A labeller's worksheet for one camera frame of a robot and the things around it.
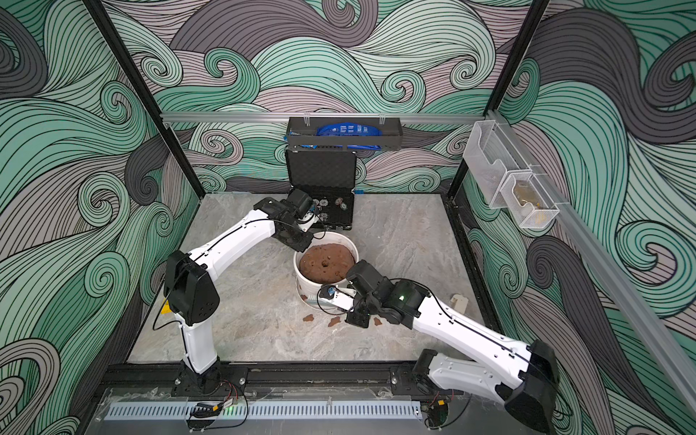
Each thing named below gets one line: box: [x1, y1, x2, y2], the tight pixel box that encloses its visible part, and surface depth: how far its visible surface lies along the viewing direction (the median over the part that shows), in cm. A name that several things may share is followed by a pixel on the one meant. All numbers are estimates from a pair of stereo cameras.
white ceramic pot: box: [293, 231, 360, 309], surface depth 87 cm
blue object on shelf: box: [315, 122, 383, 137], surface depth 94 cm
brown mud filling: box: [298, 242, 356, 284], surface depth 87 cm
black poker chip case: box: [284, 149, 358, 231], surface depth 114 cm
